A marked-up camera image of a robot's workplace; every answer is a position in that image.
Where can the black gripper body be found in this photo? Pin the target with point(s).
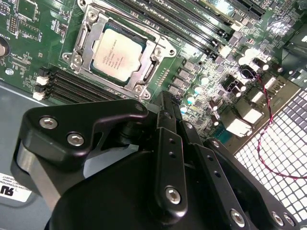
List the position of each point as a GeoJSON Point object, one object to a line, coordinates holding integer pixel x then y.
{"type": "Point", "coordinates": [108, 203]}

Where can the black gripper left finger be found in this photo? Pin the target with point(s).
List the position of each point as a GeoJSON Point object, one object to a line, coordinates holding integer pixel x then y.
{"type": "Point", "coordinates": [72, 115]}

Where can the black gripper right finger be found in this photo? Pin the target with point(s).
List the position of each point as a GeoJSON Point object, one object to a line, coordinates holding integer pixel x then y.
{"type": "Point", "coordinates": [216, 167]}

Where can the metal socket cover frame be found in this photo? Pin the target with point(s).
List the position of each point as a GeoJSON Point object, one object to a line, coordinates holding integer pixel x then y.
{"type": "Point", "coordinates": [88, 49]}

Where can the silver square CPU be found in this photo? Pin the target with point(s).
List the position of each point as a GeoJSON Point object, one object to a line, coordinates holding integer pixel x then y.
{"type": "Point", "coordinates": [115, 55]}

